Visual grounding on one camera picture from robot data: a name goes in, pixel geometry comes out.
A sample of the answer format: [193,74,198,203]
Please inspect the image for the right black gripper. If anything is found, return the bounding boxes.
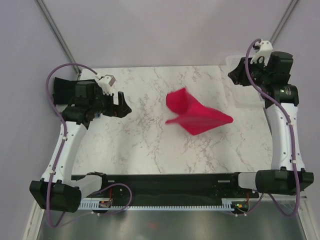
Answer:
[227,55,272,89]

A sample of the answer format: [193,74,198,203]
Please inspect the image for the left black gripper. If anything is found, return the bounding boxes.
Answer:
[89,89,131,118]

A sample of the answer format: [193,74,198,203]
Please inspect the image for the red t shirt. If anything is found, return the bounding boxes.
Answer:
[165,87,234,136]

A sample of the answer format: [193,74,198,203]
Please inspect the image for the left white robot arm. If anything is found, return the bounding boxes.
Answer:
[29,77,132,213]

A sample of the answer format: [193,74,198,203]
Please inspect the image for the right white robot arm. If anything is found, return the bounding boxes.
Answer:
[229,51,314,197]

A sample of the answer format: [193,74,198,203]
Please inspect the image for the white plastic basket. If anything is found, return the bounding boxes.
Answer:
[225,54,266,109]

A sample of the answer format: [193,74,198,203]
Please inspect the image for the folded black t shirt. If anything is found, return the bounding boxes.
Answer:
[52,77,77,105]

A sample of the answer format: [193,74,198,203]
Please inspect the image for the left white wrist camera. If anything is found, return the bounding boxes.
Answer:
[95,74,116,96]

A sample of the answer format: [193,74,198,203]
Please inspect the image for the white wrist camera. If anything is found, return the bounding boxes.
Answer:
[95,74,116,96]
[250,40,273,66]

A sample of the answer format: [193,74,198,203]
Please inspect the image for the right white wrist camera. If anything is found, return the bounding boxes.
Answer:
[250,40,273,66]

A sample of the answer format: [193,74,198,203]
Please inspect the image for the right aluminium frame post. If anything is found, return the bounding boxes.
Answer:
[269,0,300,45]

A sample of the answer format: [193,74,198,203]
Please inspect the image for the aluminium frame post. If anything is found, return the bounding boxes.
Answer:
[269,0,300,45]
[35,0,82,76]

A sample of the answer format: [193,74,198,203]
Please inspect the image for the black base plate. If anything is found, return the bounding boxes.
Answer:
[89,173,259,205]

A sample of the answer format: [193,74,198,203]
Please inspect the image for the white slotted cable duct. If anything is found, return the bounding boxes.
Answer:
[78,198,234,211]

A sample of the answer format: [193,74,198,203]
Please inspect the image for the left aluminium frame post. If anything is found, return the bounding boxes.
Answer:
[35,0,82,76]

